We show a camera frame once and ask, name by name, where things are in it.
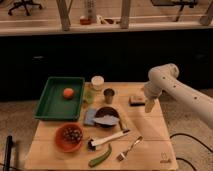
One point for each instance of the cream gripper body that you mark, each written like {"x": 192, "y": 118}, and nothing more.
{"x": 149, "y": 104}

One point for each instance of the brown block eraser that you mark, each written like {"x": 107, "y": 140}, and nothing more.
{"x": 136, "y": 101}

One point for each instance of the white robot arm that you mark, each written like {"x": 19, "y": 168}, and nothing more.
{"x": 164, "y": 78}

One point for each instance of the small metal cup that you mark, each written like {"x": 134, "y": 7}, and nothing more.
{"x": 108, "y": 95}

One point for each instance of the dark brown bowl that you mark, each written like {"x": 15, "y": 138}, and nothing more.
{"x": 106, "y": 111}

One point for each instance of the grey cloth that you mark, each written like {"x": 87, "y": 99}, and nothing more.
{"x": 108, "y": 120}

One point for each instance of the white lidded cup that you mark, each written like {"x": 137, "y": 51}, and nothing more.
{"x": 97, "y": 82}

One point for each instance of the blue sponge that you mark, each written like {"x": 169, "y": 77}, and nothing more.
{"x": 89, "y": 117}

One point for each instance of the green translucent cup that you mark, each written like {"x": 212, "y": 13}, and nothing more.
{"x": 88, "y": 96}

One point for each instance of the silver fork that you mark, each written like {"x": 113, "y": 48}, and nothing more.
{"x": 124, "y": 154}

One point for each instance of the green chili pepper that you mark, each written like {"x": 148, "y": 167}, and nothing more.
{"x": 98, "y": 160}

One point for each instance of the orange ball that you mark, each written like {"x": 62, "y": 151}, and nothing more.
{"x": 68, "y": 93}

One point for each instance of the dark grapes bunch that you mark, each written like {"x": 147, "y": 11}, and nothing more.
{"x": 72, "y": 135}

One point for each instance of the green plastic tray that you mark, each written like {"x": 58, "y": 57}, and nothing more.
{"x": 53, "y": 106}

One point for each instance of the orange bowl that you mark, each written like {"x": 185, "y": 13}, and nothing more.
{"x": 62, "y": 144}

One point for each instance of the red bowl on shelf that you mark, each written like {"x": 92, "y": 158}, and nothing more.
{"x": 84, "y": 21}

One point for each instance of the white bottle on shelf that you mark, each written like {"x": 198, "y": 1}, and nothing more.
{"x": 90, "y": 10}

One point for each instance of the black office chair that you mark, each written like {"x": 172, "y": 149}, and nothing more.
{"x": 25, "y": 4}

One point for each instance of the wooden spoon handle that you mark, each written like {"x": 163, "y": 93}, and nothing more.
{"x": 122, "y": 123}

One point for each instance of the white handled brush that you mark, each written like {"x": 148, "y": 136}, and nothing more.
{"x": 94, "y": 143}

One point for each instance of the black stand post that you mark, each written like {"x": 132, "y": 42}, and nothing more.
{"x": 7, "y": 156}

